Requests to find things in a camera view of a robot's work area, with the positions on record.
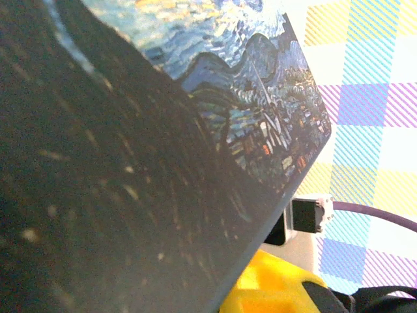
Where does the yellow key holder block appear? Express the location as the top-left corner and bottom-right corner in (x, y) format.
(220, 249), (330, 313)

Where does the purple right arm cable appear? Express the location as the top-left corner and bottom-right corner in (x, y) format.
(332, 200), (417, 234)

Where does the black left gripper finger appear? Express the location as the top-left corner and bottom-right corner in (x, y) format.
(302, 280), (356, 313)

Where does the blue starry night print box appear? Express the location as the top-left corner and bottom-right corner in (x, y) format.
(0, 0), (333, 313)

